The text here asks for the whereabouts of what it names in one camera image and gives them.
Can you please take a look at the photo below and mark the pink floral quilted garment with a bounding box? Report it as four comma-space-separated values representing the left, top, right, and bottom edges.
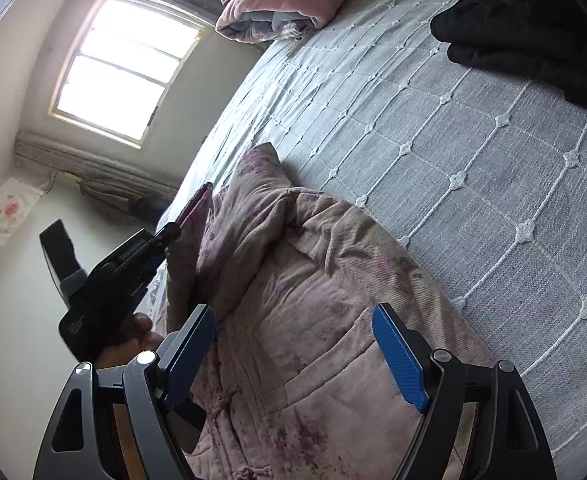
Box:
156, 143, 494, 479

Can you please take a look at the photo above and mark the black clothing pile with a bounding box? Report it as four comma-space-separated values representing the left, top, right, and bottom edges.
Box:
430, 0, 587, 108

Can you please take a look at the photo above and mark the person's left hand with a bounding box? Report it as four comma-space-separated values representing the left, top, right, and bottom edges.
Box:
95, 313, 164, 370

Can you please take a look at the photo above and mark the grey tufted bedspread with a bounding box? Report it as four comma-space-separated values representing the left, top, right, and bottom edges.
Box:
176, 0, 587, 479

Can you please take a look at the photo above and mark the bright window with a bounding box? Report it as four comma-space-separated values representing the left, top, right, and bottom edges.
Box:
48, 0, 206, 150

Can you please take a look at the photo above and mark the white floral wall cover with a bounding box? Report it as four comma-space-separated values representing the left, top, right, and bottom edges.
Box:
0, 178, 44, 246

